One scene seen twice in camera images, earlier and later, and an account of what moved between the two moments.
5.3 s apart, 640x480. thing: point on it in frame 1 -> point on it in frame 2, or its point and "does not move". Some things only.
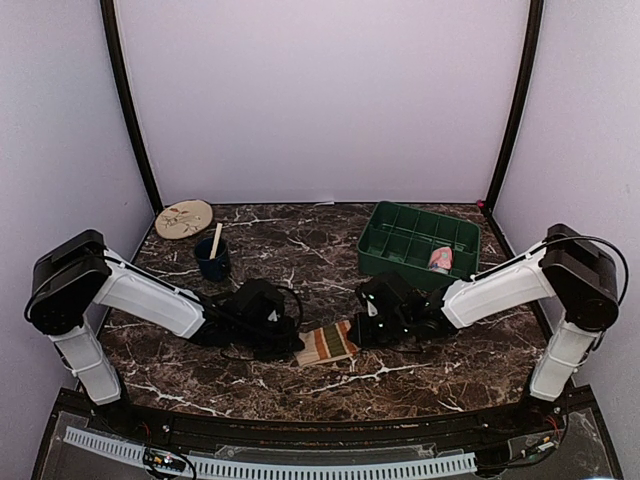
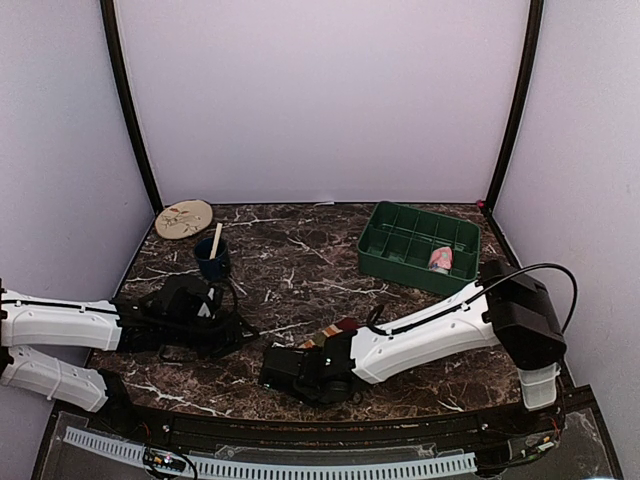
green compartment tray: x=432 y=248 does not move
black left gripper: x=288 y=344 -> x=229 y=336
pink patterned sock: x=441 y=259 does not move
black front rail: x=302 y=434 does not move
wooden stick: x=216 y=240 does not move
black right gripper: x=362 y=335 -> x=308 y=399
